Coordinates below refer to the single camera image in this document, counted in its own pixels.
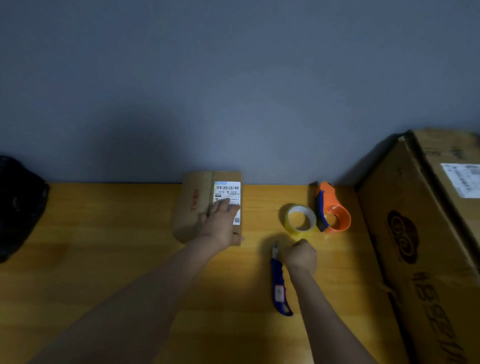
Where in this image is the person's left hand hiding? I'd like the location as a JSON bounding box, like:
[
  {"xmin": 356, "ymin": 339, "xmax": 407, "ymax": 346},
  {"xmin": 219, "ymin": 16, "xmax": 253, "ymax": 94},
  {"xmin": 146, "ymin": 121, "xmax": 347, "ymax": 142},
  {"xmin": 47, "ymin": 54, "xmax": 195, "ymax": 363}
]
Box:
[{"xmin": 198, "ymin": 198, "xmax": 245, "ymax": 251}]

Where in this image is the black bag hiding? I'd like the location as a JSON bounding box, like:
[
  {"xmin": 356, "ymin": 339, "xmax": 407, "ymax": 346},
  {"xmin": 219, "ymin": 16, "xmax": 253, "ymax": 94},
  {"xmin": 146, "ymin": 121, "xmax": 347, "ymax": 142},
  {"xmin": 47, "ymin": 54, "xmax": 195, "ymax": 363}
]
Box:
[{"xmin": 0, "ymin": 155, "xmax": 50, "ymax": 264}]

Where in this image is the person's right hand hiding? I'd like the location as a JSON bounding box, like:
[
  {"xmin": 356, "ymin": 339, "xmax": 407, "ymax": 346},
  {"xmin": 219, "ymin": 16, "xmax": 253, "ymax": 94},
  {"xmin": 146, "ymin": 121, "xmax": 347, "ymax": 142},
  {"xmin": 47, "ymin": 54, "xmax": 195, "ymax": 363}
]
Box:
[{"xmin": 283, "ymin": 239, "xmax": 318, "ymax": 275}]

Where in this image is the large cardboard box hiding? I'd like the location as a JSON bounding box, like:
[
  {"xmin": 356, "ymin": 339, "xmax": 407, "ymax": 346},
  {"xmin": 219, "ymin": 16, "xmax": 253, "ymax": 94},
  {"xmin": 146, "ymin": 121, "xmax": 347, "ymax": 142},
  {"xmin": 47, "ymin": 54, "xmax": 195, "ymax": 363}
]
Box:
[{"xmin": 355, "ymin": 129, "xmax": 480, "ymax": 364}]

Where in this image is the small cardboard parcel box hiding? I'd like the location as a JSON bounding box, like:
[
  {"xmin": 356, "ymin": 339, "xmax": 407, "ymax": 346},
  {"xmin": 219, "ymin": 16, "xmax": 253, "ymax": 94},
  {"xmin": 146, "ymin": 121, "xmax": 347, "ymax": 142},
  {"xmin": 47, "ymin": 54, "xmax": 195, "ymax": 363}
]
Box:
[{"xmin": 172, "ymin": 171, "xmax": 243, "ymax": 247}]

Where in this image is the orange tape dispenser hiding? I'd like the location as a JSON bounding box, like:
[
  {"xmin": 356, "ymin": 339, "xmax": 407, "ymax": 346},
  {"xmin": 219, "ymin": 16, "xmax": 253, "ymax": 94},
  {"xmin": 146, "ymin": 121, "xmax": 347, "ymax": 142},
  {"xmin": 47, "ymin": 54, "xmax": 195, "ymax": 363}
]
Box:
[{"xmin": 314, "ymin": 181, "xmax": 352, "ymax": 234}]

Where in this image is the yellow clear tape roll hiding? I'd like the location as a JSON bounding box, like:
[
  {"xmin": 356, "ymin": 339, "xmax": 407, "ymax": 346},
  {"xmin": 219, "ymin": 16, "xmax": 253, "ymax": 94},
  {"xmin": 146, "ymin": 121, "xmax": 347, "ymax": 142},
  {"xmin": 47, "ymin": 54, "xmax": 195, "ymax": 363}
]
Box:
[{"xmin": 283, "ymin": 204, "xmax": 317, "ymax": 236}]

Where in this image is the blue utility knife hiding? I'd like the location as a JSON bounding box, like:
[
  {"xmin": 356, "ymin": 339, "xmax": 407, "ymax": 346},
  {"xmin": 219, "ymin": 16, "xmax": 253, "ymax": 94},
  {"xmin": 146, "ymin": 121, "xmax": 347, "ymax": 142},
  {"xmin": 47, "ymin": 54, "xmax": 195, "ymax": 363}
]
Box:
[{"xmin": 270, "ymin": 241, "xmax": 294, "ymax": 317}]

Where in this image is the person's left forearm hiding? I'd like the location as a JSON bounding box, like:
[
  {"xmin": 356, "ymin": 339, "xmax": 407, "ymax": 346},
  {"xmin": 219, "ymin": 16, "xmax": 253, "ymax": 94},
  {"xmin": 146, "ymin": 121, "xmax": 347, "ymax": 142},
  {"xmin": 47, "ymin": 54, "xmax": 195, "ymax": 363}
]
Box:
[{"xmin": 28, "ymin": 235, "xmax": 226, "ymax": 364}]

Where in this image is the person's right forearm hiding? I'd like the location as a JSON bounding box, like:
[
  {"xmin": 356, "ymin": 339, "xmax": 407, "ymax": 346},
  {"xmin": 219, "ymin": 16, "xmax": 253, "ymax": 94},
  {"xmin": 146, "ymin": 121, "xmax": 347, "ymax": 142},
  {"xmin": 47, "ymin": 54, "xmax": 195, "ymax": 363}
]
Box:
[{"xmin": 287, "ymin": 267, "xmax": 378, "ymax": 364}]

